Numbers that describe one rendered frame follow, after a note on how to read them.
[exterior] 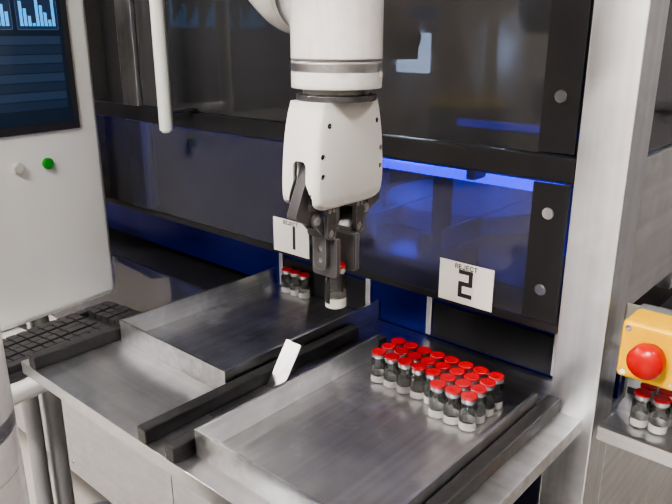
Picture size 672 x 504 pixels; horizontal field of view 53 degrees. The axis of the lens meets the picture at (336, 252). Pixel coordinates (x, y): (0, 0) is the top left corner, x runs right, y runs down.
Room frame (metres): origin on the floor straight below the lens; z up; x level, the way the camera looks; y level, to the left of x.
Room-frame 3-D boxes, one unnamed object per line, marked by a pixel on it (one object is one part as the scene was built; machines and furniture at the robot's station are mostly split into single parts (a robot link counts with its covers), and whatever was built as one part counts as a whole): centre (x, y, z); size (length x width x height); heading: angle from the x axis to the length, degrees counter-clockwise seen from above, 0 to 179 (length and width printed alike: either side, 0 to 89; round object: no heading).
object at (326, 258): (0.62, 0.02, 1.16); 0.03 x 0.03 x 0.07; 48
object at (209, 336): (1.03, 0.14, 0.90); 0.34 x 0.26 x 0.04; 139
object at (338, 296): (0.64, 0.00, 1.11); 0.02 x 0.02 x 0.04
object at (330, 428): (0.72, -0.05, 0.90); 0.34 x 0.26 x 0.04; 139
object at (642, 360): (0.69, -0.36, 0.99); 0.04 x 0.04 x 0.04; 49
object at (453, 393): (0.75, -0.15, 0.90); 0.02 x 0.02 x 0.05
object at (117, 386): (0.86, 0.05, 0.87); 0.70 x 0.48 x 0.02; 49
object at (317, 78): (0.64, 0.00, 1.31); 0.09 x 0.08 x 0.03; 138
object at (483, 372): (0.83, -0.15, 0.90); 0.18 x 0.02 x 0.05; 49
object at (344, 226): (0.66, -0.02, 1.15); 0.03 x 0.03 x 0.07; 48
